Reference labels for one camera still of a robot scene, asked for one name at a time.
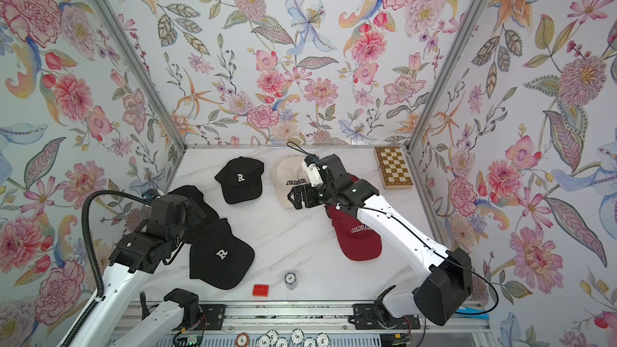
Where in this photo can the black cap back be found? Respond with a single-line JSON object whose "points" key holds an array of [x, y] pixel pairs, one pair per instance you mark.
{"points": [[240, 180]]}

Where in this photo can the orange poker chip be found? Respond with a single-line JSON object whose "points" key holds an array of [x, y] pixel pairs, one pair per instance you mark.
{"points": [[242, 340]]}

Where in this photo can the blue toy microphone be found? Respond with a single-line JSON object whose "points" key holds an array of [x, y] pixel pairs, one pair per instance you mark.
{"points": [[469, 312]]}

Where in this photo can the red cap back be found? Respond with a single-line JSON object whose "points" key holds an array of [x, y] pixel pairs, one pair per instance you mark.
{"points": [[357, 241]]}

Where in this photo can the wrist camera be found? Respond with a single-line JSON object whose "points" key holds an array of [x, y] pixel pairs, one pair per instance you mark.
{"points": [[152, 194], [323, 170]]}

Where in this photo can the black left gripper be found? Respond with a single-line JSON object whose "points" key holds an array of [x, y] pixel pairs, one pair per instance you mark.
{"points": [[194, 211]]}

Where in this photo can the wooden chess board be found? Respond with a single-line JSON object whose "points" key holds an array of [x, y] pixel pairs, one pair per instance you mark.
{"points": [[393, 168]]}

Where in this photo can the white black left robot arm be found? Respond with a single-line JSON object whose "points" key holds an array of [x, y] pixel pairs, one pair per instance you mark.
{"points": [[115, 289]]}

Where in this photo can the black cap front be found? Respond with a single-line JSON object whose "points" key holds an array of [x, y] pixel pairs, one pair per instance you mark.
{"points": [[218, 258]]}

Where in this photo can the black cap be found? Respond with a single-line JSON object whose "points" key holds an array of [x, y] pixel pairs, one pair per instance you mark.
{"points": [[198, 213], [218, 258], [240, 180]]}

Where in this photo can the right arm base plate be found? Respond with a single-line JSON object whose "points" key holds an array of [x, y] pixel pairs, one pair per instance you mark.
{"points": [[369, 316]]}

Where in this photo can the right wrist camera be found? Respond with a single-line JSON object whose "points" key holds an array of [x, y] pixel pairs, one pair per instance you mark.
{"points": [[323, 170]]}

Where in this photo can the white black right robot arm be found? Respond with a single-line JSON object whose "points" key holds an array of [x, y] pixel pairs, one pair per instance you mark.
{"points": [[443, 280]]}

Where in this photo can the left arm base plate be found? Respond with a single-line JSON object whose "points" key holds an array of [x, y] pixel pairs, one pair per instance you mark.
{"points": [[212, 317]]}

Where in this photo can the stack of poker chips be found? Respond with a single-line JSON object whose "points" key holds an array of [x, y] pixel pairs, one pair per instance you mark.
{"points": [[290, 280]]}

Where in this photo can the red toy brick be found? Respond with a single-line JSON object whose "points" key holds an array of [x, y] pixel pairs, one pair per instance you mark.
{"points": [[260, 290]]}

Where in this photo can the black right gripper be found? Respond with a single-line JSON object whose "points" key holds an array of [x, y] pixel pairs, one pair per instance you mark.
{"points": [[309, 192]]}

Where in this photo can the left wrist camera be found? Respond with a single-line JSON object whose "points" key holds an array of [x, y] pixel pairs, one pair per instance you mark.
{"points": [[152, 194]]}

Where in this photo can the white poker chip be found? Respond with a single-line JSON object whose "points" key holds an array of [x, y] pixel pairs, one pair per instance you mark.
{"points": [[309, 342], [322, 340], [272, 336], [263, 341], [297, 337]]}

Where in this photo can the aluminium front rail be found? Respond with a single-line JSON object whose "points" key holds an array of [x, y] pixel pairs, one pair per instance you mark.
{"points": [[316, 317]]}

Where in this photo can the cream cap front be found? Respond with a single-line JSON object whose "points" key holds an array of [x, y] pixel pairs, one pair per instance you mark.
{"points": [[287, 173]]}

